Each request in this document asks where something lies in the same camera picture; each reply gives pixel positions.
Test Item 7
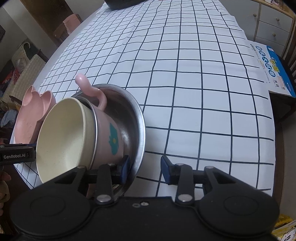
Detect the white checked tablecloth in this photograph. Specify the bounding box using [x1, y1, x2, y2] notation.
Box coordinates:
[14, 0, 277, 197]

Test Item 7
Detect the black cooking pot with lid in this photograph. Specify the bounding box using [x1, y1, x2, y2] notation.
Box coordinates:
[105, 0, 145, 10]

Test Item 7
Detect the left wooden chair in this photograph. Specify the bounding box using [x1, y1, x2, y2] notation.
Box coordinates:
[54, 14, 82, 45]

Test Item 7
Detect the person's left hand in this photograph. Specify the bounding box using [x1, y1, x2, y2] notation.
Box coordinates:
[0, 171, 11, 216]

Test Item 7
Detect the large stainless steel bowl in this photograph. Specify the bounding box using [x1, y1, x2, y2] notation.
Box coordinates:
[67, 84, 145, 197]

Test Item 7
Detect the pink bear-shaped plate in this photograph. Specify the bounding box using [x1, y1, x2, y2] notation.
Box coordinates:
[14, 85, 56, 144]

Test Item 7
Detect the grey corner cabinet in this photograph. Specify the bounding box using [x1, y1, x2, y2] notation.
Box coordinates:
[240, 1, 295, 56]

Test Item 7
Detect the pink towel on chair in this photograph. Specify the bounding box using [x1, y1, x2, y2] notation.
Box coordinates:
[63, 14, 81, 35]

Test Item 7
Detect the blue printed box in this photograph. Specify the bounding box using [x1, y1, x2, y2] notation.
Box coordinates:
[248, 41, 295, 98]

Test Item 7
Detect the cream yellow bowl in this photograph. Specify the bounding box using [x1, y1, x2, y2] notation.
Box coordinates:
[36, 98, 96, 183]

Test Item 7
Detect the pink bowl with steel insert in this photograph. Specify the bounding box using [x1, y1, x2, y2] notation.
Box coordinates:
[75, 74, 124, 170]

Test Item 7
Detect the cream quilted bag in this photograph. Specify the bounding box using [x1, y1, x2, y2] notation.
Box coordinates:
[1, 55, 46, 103]

